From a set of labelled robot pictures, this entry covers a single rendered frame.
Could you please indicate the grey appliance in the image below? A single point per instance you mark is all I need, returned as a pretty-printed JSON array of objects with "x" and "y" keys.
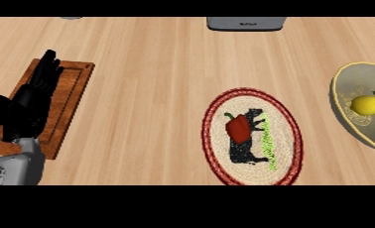
[{"x": 246, "y": 23}]

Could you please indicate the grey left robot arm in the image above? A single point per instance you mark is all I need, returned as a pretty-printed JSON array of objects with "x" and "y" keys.
[{"x": 20, "y": 164}]

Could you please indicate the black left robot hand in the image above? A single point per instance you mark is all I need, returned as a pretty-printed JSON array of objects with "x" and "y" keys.
[{"x": 30, "y": 101}]

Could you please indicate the yellow-rimmed grey bowl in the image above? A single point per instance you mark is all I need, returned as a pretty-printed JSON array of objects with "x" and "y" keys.
[{"x": 349, "y": 86}]

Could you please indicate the oval woven red-rimmed placemat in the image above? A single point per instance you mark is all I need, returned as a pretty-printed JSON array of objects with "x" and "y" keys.
[{"x": 283, "y": 129}]

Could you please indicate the brown wooden cutting board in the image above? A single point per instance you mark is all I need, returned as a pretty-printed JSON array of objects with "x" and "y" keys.
[{"x": 69, "y": 103}]

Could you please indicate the yellow lemon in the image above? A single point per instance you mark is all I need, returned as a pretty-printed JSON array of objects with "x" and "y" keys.
[{"x": 364, "y": 104}]

